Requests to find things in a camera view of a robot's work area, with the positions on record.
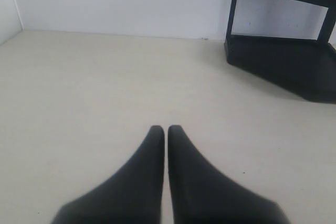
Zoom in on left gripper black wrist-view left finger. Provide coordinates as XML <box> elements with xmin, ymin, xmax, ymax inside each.
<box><xmin>52</xmin><ymin>125</ymin><xmax>165</xmax><ymax>223</ymax></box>

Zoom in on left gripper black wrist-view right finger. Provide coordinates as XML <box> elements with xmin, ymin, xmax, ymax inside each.
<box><xmin>167</xmin><ymin>125</ymin><xmax>288</xmax><ymax>223</ymax></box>

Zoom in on black two-tier metal rack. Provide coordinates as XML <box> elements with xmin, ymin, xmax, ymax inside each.
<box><xmin>224</xmin><ymin>0</ymin><xmax>335</xmax><ymax>103</ymax></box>

